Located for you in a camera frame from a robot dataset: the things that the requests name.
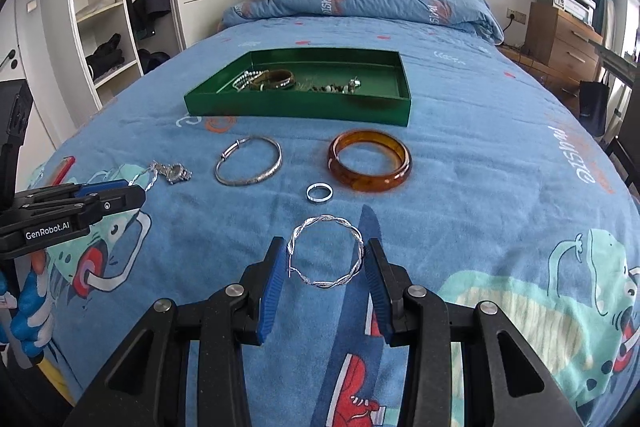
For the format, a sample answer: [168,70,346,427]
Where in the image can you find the twisted silver bangle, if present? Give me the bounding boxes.
[285,212,364,291]

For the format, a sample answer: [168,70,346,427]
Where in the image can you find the silver chain bracelet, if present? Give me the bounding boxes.
[230,68,264,92]

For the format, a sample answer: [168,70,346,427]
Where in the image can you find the dark brown bangle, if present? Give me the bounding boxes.
[250,69,296,91]

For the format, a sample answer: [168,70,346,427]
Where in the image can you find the amber orange bangle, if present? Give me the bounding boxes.
[326,129,412,193]

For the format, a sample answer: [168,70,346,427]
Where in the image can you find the black bead bracelet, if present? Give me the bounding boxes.
[301,79,352,96]

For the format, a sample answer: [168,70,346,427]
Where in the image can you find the red card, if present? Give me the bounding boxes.
[47,156,76,186]

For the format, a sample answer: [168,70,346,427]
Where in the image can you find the plain silver bangle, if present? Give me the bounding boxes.
[213,134,284,187]

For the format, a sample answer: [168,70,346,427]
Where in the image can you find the black clothes on shelf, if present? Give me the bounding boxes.
[86,34,125,80]

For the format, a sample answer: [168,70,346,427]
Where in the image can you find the white open wardrobe shelf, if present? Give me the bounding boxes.
[70,0,142,109]

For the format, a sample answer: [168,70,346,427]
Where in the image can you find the blue bed sheet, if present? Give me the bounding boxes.
[40,17,639,426]

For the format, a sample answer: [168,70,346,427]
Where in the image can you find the green tray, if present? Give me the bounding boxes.
[184,48,411,127]

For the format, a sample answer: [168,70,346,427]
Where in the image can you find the black bag on floor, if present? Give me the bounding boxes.
[578,81,610,138]

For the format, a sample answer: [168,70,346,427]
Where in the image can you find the wooden drawer cabinet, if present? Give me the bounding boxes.
[522,2,603,81]

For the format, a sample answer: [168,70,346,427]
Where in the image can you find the folded blue duvet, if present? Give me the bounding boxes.
[221,0,504,46]

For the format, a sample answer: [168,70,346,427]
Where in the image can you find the plain silver ring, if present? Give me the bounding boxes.
[305,182,334,204]

